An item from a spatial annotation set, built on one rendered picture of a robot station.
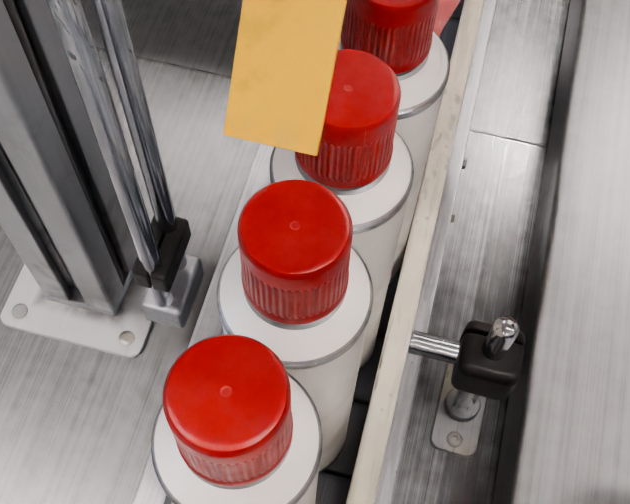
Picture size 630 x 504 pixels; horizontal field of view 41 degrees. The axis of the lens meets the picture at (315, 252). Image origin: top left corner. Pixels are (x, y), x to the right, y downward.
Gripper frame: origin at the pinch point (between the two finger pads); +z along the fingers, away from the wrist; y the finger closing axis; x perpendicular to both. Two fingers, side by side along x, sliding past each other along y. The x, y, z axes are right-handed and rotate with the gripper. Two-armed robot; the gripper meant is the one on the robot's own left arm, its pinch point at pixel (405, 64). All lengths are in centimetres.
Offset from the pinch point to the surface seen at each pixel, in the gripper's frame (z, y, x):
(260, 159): 4.1, -5.7, -8.0
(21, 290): 16.4, -20.2, -3.0
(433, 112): -0.5, 1.8, -12.7
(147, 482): 14.0, -6.4, -20.0
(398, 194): 1.6, 1.1, -17.4
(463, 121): 3.8, 3.9, 5.9
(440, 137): 3.6, 2.6, 0.2
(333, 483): 18.3, 0.4, -12.2
